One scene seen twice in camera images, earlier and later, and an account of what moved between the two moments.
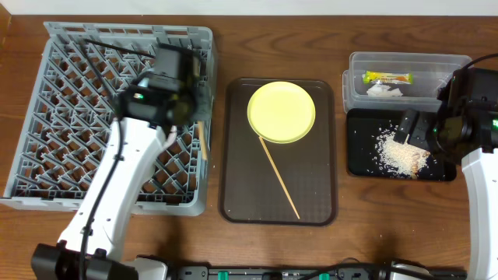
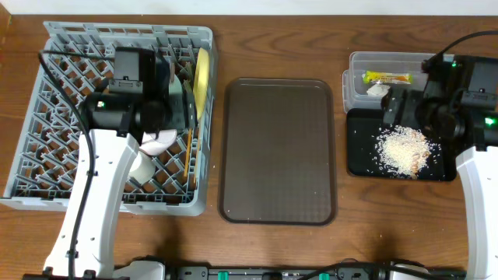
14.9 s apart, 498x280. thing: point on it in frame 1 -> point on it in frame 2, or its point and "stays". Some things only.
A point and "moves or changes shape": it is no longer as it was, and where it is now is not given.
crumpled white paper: (382, 90) stays
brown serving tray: (250, 190) stays
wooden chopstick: (261, 138) -> (198, 155)
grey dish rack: (79, 71) stays
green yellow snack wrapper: (382, 77) stays
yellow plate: (281, 112) moves or changes shape
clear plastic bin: (398, 81) stays
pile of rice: (403, 159) stays
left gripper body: (203, 103) -> (188, 104)
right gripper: (424, 134) -> (391, 107)
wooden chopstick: (205, 152) -> (187, 152)
